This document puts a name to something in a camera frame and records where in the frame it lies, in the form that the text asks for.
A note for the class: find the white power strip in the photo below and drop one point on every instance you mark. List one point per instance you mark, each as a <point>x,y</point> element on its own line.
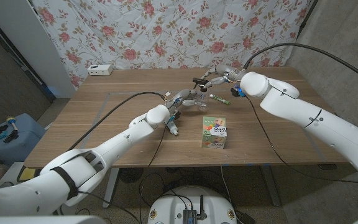
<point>99,70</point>

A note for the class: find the white table leg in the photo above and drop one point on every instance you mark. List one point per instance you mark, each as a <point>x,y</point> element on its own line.
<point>110,186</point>

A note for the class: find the black trigger spray cap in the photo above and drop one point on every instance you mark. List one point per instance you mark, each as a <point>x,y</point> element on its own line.
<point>199,82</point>

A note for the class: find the grey table leg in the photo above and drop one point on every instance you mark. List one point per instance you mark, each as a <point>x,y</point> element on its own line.
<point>270,186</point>

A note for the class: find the black round disc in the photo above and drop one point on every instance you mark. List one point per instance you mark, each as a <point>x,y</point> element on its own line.
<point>130,175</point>

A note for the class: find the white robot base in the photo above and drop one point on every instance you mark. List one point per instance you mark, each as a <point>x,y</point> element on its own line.
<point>179,205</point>

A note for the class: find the blue hand tool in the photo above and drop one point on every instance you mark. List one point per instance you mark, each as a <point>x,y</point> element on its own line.
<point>0,136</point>

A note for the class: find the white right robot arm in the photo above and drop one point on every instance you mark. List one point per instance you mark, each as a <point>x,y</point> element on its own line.
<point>306,109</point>

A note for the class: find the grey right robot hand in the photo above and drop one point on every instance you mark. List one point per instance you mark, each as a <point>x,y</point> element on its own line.
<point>225,73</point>

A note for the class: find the blue plastic container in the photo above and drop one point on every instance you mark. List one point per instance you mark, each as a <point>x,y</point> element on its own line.
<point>23,149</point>

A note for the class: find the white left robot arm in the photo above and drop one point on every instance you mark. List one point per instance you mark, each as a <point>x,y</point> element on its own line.
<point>110,146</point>

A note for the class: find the clear plastic bottle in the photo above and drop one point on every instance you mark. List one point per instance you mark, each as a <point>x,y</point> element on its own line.
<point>201,105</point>

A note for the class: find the black stand pole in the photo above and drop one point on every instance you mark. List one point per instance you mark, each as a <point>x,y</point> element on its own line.
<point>307,18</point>

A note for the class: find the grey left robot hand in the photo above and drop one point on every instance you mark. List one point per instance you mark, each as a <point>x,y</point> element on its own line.
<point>182,96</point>

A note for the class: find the white board panel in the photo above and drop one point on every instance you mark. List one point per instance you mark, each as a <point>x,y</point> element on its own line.
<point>20,31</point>

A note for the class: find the floral cloth backdrop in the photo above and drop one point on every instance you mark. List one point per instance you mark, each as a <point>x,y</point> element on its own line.
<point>172,31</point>

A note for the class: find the black brush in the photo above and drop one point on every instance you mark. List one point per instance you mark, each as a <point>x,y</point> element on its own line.
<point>11,137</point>

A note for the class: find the yellow and black floor object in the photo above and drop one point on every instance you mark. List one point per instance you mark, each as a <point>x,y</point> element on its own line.
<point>26,175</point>

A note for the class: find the green whiteboard marker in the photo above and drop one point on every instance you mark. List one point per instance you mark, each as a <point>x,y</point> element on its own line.
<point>221,99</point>

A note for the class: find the white toothpaste tube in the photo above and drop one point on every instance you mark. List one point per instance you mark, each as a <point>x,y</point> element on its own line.
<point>173,129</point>

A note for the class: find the yellow and blue knob tool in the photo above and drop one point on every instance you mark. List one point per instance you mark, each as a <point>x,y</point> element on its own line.
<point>11,121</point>

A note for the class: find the colourful small cardboard box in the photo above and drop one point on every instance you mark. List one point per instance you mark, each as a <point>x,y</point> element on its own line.
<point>214,133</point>

